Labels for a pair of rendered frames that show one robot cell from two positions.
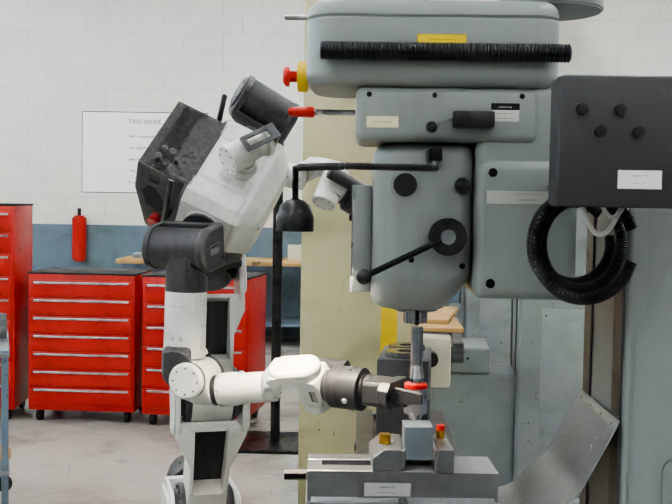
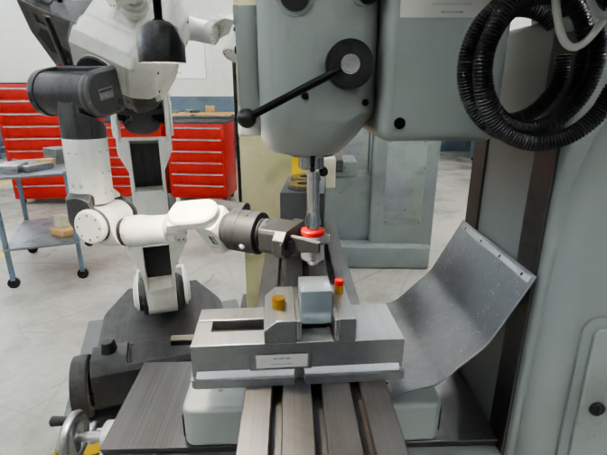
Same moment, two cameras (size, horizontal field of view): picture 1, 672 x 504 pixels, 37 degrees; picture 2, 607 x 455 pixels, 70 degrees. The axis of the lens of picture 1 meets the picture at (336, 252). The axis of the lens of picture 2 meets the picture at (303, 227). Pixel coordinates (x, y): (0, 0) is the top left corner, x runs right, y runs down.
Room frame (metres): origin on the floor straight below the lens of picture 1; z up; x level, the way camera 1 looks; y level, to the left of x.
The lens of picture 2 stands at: (1.17, -0.10, 1.43)
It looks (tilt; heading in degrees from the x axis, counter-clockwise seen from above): 18 degrees down; 357
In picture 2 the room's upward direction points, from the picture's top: straight up
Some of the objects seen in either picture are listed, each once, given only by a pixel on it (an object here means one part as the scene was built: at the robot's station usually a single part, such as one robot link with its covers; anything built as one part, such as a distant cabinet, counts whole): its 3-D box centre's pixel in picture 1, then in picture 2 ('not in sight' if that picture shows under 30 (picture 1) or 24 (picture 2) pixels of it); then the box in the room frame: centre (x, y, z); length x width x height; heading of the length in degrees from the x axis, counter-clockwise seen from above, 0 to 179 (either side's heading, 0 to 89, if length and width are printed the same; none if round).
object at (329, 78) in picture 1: (428, 52); not in sight; (1.97, -0.17, 1.81); 0.47 x 0.26 x 0.16; 89
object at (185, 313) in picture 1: (190, 343); (96, 188); (2.15, 0.31, 1.21); 0.13 x 0.12 x 0.22; 164
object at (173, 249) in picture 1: (181, 259); (75, 105); (2.16, 0.33, 1.39); 0.12 x 0.09 x 0.14; 73
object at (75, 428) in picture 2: not in sight; (90, 436); (1.98, 0.34, 0.67); 0.16 x 0.12 x 0.12; 89
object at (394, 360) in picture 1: (404, 388); (304, 212); (2.40, -0.17, 1.07); 0.22 x 0.12 x 0.20; 173
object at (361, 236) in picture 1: (361, 238); (247, 73); (1.97, -0.05, 1.45); 0.04 x 0.04 x 0.21; 89
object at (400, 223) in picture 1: (419, 226); (313, 58); (1.97, -0.16, 1.47); 0.21 x 0.19 x 0.32; 179
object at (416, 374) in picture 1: (416, 354); (312, 200); (1.97, -0.16, 1.22); 0.03 x 0.03 x 0.11
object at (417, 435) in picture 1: (417, 439); (314, 299); (1.83, -0.16, 1.08); 0.06 x 0.05 x 0.06; 1
